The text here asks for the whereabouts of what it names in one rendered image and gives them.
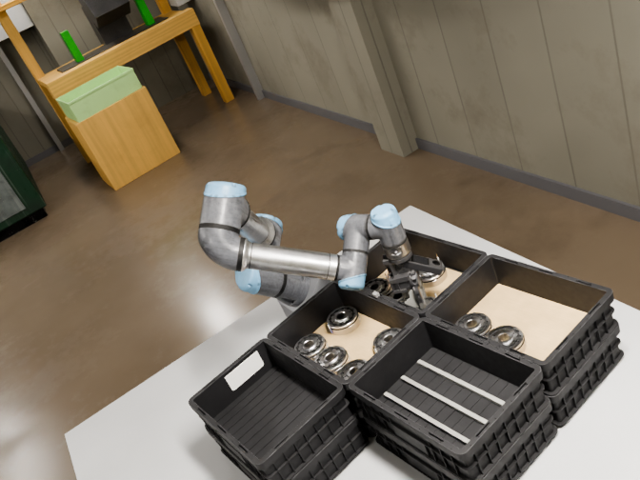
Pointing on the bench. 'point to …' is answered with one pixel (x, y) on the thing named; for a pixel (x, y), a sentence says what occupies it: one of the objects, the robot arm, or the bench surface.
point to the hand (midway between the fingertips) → (426, 303)
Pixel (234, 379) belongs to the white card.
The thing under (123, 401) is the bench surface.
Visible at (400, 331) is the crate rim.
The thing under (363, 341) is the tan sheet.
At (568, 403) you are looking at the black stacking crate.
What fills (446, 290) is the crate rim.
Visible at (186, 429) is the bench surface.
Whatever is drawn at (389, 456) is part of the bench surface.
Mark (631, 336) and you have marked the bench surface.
